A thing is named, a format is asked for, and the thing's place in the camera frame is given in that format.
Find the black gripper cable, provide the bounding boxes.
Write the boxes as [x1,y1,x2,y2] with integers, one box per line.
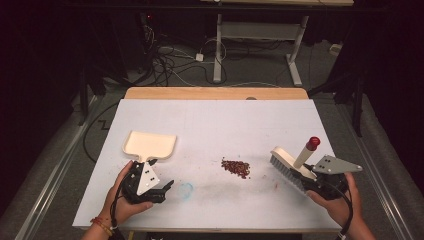
[333,186,355,240]
[109,181,126,240]

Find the white table cover sheet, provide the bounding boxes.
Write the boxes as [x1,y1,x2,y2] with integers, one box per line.
[72,98,342,233]

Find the red orange bracelet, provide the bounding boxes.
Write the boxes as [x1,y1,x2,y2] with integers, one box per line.
[89,216,117,236]

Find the aluminium floor rail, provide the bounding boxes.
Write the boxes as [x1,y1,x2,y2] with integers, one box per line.
[13,95,102,240]
[335,102,415,240]

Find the scatter of red beans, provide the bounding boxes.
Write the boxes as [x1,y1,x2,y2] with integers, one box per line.
[220,158,252,180]

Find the black floor cable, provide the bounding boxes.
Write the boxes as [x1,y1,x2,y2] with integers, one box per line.
[82,99,122,165]

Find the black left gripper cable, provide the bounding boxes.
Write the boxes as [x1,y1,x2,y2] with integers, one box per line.
[109,181,126,240]

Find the person's right hand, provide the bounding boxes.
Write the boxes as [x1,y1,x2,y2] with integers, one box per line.
[306,172,360,230]

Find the tangle of floor cables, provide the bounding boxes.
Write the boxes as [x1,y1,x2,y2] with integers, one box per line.
[141,24,229,88]

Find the white metal desk frame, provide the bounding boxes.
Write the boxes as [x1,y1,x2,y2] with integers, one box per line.
[212,13,310,88]

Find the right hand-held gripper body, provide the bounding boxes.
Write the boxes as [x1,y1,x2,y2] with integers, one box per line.
[304,154,364,201]

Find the cream brush with red tip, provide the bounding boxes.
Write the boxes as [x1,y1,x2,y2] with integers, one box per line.
[269,135,322,194]

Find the person's left hand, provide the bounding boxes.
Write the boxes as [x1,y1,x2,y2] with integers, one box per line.
[100,160,154,226]

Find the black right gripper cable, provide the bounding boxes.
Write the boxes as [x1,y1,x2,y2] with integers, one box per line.
[333,186,355,240]

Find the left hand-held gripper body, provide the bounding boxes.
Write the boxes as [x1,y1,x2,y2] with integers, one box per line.
[120,160,167,205]

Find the black metal stand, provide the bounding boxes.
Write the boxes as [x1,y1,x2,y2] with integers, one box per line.
[77,61,102,127]
[307,64,367,138]

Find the cream plastic dustpan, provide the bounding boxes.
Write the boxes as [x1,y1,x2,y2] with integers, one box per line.
[121,130,178,164]

